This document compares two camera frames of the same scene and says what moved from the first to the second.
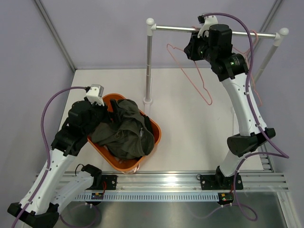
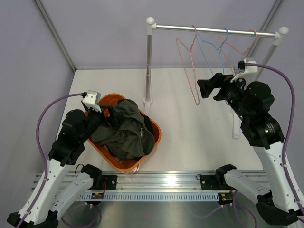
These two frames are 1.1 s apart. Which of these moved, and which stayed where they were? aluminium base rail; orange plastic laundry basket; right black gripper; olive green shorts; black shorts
Moved: right black gripper
Stayed: aluminium base rail; orange plastic laundry basket; olive green shorts; black shorts
